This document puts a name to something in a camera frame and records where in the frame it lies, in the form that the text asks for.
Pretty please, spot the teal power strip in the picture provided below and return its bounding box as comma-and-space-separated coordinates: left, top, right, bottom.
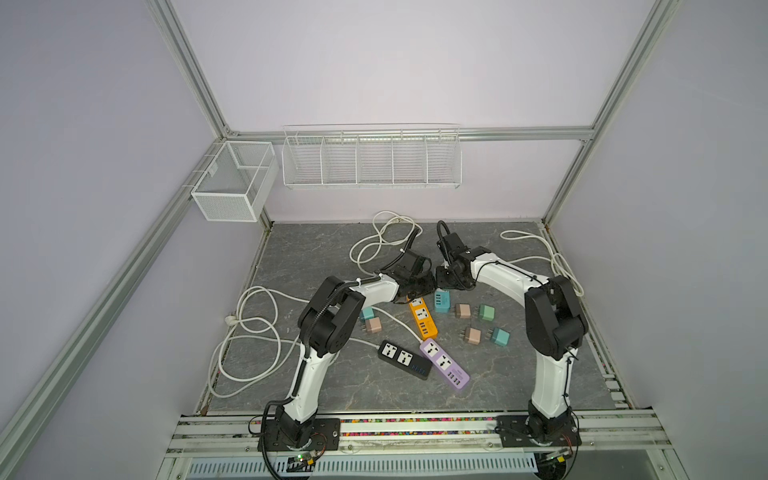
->
434, 289, 452, 313

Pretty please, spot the orange power strip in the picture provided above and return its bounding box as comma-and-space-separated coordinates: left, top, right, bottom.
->
409, 298, 438, 340

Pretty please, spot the purple power strip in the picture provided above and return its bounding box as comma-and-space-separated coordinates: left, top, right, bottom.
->
420, 339, 471, 391

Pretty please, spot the black power strip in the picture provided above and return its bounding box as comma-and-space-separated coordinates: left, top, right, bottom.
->
377, 340, 432, 380

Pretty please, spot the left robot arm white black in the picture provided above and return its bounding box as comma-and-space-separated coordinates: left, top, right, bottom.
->
272, 249, 436, 442

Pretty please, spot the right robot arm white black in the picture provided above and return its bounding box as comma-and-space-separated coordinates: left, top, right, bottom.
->
436, 221, 588, 443

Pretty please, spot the white mesh box basket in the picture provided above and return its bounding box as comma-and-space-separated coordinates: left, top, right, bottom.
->
192, 141, 279, 223

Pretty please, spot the white cable of orange strip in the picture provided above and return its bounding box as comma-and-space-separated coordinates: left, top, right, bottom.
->
349, 209, 424, 277

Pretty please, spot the white cable of purple strip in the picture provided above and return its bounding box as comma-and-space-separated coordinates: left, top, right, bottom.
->
230, 284, 425, 361

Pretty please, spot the white cable of teal strip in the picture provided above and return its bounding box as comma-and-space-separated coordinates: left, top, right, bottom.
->
500, 230, 586, 299

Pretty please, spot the white wire rack basket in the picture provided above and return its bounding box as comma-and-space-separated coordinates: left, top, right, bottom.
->
282, 123, 463, 189

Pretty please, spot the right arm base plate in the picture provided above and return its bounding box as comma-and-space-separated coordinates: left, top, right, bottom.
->
494, 412, 582, 448

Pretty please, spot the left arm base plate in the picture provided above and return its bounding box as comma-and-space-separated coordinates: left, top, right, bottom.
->
259, 417, 341, 452

